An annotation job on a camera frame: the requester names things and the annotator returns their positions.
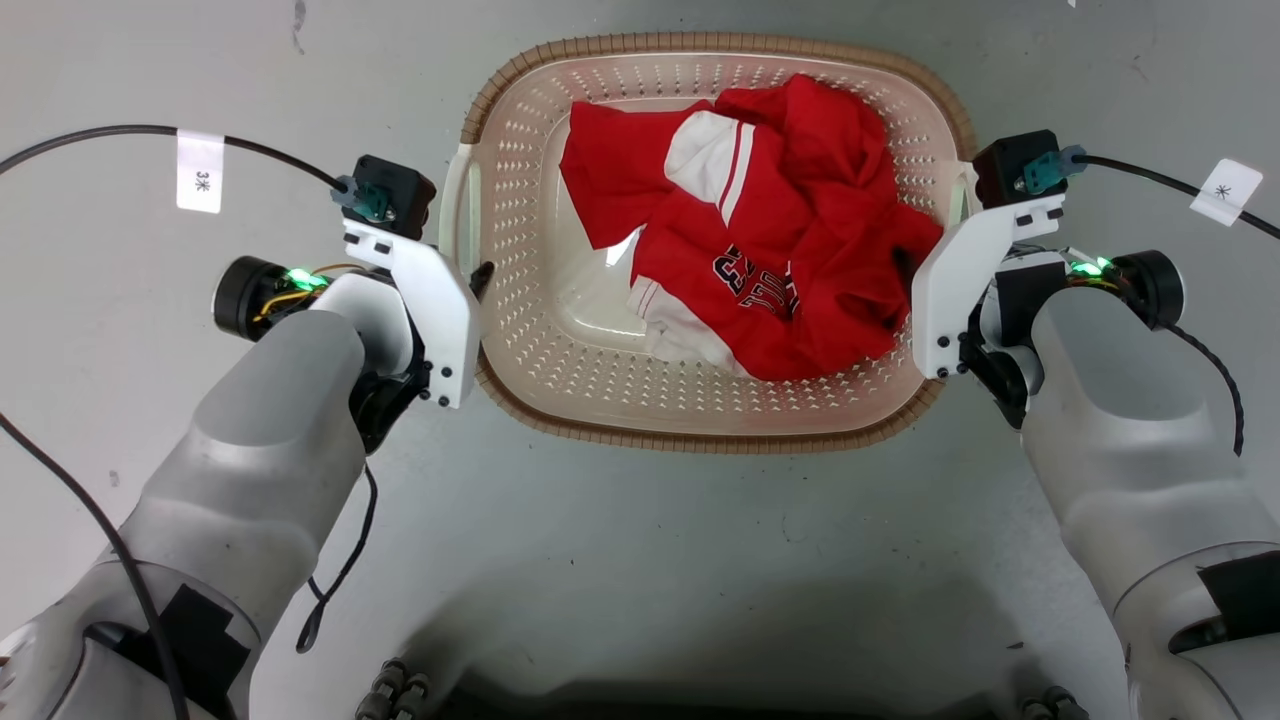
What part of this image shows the looped black left gripper cable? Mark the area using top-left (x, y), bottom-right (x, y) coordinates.
top-left (296, 462), bottom-right (380, 655)

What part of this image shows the red white baseball jersey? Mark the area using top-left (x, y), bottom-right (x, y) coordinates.
top-left (558, 73), bottom-right (944, 383)

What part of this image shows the braided black right arm cable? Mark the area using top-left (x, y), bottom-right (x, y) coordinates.
top-left (1160, 318), bottom-right (1247, 458)

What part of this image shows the black camera cable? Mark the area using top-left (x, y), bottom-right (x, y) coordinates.
top-left (1078, 153), bottom-right (1280, 242)
top-left (0, 124), bottom-right (351, 193)

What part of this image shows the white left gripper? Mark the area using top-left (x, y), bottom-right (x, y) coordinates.
top-left (342, 218), bottom-right (497, 453)

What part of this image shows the black right camera cable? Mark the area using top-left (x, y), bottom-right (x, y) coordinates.
top-left (1078, 153), bottom-right (1280, 242)

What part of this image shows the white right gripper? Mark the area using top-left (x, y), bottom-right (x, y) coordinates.
top-left (892, 194), bottom-right (1067, 431)

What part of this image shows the beige laundry basket brown rim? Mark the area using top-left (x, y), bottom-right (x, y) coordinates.
top-left (438, 33), bottom-right (983, 456)

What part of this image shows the white cable tag with star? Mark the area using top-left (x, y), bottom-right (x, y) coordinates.
top-left (1189, 157), bottom-right (1264, 228)

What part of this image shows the white cable tag marked 3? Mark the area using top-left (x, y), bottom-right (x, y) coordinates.
top-left (176, 129), bottom-right (225, 215)

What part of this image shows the black left camera cable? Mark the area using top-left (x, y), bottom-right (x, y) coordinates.
top-left (0, 124), bottom-right (351, 193)

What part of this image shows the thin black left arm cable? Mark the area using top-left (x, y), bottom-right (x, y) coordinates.
top-left (0, 412), bottom-right (193, 720)

